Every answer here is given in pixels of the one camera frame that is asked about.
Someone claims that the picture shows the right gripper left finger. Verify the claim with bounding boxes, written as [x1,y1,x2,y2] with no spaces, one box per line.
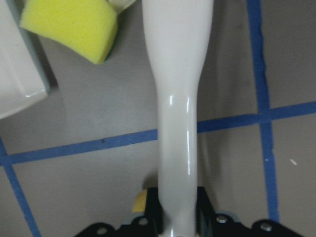
[143,188,164,237]

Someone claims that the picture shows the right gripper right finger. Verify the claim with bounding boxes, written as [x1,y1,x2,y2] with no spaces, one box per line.
[196,187,216,237]

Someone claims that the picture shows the beige hand brush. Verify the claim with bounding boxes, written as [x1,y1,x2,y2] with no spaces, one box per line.
[142,0,214,237]

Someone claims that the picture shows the beige dustpan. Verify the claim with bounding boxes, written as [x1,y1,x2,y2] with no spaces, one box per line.
[0,0,54,119]

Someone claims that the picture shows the yellow green sponge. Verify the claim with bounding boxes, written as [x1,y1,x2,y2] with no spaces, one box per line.
[20,0,118,65]

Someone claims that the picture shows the orange yellow toy fruit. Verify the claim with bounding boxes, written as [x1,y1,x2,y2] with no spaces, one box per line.
[132,190,147,213]

